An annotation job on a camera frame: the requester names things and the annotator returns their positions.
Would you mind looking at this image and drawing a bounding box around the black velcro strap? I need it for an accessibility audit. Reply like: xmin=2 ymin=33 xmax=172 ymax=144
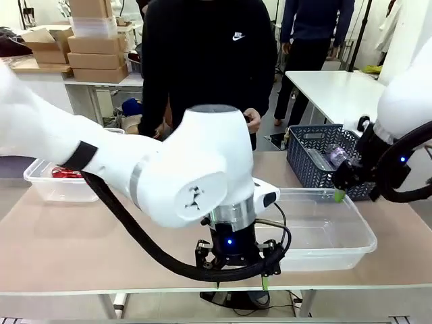
xmin=61 ymin=140 xmax=99 ymax=173

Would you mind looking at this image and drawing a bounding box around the white table leg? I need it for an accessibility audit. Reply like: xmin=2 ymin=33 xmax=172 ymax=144
xmin=290 ymin=289 xmax=317 ymax=318
xmin=97 ymin=292 xmax=129 ymax=320

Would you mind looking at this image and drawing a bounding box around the blue round cushion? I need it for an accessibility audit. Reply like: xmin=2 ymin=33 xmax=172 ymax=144
xmin=121 ymin=97 xmax=144 ymax=115

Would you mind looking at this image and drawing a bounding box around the clear plastic container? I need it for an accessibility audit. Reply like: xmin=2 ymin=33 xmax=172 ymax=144
xmin=22 ymin=157 xmax=99 ymax=203
xmin=254 ymin=187 xmax=378 ymax=273

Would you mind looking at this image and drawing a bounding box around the dark mesh plastic basket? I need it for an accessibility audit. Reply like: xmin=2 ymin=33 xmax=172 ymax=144
xmin=286 ymin=124 xmax=376 ymax=203

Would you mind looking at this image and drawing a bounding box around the dark floor plate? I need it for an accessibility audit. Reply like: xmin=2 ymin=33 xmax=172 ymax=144
xmin=264 ymin=132 xmax=288 ymax=151

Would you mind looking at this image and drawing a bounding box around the open cardboard box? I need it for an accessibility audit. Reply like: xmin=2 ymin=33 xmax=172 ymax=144
xmin=22 ymin=26 xmax=74 ymax=64

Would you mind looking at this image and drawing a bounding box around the red crushed can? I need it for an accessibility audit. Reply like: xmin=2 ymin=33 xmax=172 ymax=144
xmin=51 ymin=165 xmax=89 ymax=182

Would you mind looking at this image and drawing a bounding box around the clear bottle with purple label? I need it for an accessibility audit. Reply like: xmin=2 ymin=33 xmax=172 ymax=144
xmin=325 ymin=143 xmax=361 ymax=167

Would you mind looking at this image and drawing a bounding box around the black left arm cable sleeve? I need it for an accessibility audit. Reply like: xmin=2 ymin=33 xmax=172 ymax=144
xmin=80 ymin=170 xmax=292 ymax=283

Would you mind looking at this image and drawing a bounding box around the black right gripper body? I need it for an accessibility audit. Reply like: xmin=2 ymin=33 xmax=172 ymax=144
xmin=356 ymin=125 xmax=412 ymax=190

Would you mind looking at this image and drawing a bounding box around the white background table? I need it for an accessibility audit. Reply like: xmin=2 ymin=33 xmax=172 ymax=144
xmin=63 ymin=72 xmax=144 ymax=129

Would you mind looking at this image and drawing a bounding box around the wooden board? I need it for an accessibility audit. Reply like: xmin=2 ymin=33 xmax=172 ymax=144
xmin=9 ymin=55 xmax=74 ymax=74

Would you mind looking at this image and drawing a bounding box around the black fabric heap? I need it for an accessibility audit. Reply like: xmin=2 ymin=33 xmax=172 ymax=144
xmin=0 ymin=26 xmax=34 ymax=57

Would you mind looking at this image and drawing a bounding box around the black tripod pole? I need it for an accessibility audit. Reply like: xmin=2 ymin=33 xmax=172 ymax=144
xmin=349 ymin=0 xmax=374 ymax=72

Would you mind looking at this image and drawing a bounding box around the black arm cable sleeve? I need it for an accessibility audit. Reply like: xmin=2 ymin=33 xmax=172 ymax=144
xmin=80 ymin=170 xmax=292 ymax=283
xmin=369 ymin=121 xmax=432 ymax=204

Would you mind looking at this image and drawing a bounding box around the clear crushed plastic bottle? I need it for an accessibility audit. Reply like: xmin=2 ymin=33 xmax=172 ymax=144
xmin=305 ymin=148 xmax=333 ymax=169

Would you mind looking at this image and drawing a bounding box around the person's left hand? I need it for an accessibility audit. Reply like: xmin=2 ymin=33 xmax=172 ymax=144
xmin=244 ymin=107 xmax=263 ymax=134

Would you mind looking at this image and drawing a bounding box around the white side table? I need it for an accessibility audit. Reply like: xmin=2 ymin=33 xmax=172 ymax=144
xmin=285 ymin=70 xmax=387 ymax=126

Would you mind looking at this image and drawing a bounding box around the tan mannequin torso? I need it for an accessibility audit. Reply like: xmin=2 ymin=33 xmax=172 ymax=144
xmin=114 ymin=107 xmax=143 ymax=136

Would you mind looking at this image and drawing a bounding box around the person in navy clothes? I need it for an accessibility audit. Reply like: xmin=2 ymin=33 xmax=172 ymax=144
xmin=273 ymin=0 xmax=356 ymax=126

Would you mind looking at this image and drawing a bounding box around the black right arm cable sleeve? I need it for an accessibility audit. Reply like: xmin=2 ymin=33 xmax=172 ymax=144
xmin=369 ymin=121 xmax=432 ymax=204

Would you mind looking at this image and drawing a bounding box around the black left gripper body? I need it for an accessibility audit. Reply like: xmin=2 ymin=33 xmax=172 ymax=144
xmin=209 ymin=219 xmax=261 ymax=269

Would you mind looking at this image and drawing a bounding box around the white lab coat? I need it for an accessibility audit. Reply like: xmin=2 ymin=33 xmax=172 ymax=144
xmin=376 ymin=0 xmax=404 ymax=53

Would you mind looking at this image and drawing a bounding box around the stack of white crates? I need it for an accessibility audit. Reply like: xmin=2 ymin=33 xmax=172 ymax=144
xmin=69 ymin=16 xmax=118 ymax=38

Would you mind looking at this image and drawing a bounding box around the black robot stand base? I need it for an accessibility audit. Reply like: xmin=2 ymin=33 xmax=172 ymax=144
xmin=199 ymin=290 xmax=271 ymax=310

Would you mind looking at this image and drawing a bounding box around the person in black sweatshirt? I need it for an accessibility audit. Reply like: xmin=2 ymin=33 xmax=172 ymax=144
xmin=137 ymin=0 xmax=278 ymax=153

